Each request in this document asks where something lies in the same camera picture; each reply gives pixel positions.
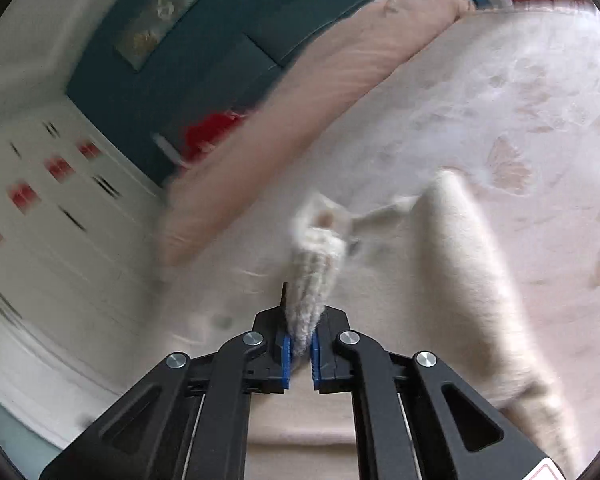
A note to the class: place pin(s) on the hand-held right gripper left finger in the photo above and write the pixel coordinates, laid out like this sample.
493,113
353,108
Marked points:
285,360

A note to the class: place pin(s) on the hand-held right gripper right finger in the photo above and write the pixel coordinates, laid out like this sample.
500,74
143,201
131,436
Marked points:
316,360

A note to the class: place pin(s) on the cream knitted garment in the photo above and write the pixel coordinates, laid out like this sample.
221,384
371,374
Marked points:
450,285

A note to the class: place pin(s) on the red cloth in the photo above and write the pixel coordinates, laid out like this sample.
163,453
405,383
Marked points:
212,132

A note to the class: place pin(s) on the small white object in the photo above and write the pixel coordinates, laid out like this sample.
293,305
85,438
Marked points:
167,147

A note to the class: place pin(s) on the pink striped pillow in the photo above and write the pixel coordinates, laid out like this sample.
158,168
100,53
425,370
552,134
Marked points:
300,110

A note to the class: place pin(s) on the white wardrobe with red stickers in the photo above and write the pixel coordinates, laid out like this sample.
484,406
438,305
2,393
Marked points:
45,240

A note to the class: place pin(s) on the teal headboard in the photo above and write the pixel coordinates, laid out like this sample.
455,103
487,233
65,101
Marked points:
130,95

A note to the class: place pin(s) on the pink floral blanket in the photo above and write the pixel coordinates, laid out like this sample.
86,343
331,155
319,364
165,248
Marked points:
480,100

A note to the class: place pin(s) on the framed floral picture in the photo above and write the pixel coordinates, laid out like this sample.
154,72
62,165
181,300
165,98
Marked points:
175,10

